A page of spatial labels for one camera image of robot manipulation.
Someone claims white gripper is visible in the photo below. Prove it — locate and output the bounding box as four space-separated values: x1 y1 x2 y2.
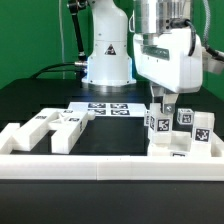
133 29 203 114

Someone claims white chair seat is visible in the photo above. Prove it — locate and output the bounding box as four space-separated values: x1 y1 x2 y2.
147 131 213 158

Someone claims white chair back frame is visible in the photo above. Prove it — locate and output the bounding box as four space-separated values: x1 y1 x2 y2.
13 108 95 154

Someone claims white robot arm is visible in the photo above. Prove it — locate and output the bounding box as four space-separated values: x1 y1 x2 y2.
83 0 224 114

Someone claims tagged white cube left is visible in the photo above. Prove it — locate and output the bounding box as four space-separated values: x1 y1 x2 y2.
144 110 150 127

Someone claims tagged white cube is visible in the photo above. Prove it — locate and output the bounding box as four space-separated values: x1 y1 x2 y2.
177 108 194 125
144 110 150 127

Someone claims white tag sheet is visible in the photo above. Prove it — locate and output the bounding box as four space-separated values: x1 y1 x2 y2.
68 102 146 117

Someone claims tagged white cube right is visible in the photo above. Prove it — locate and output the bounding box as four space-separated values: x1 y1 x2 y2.
177 108 194 125

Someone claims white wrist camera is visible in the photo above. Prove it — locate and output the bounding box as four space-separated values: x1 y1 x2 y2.
202 49 224 75

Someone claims white right fence rail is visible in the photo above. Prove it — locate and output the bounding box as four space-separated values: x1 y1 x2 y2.
212 134 224 158

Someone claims white fence rail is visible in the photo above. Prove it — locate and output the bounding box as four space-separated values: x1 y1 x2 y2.
0 155 224 181
0 123 20 155
212 134 224 158

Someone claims white front fence rail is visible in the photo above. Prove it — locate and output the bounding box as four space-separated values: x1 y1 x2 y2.
0 155 224 181

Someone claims black cable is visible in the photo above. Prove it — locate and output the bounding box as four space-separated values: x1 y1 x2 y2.
29 61 88 80

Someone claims black camera stand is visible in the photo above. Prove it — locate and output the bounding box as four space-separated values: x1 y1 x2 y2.
67 0 88 61

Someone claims white left fence rail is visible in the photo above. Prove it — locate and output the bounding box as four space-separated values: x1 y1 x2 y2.
0 123 20 155

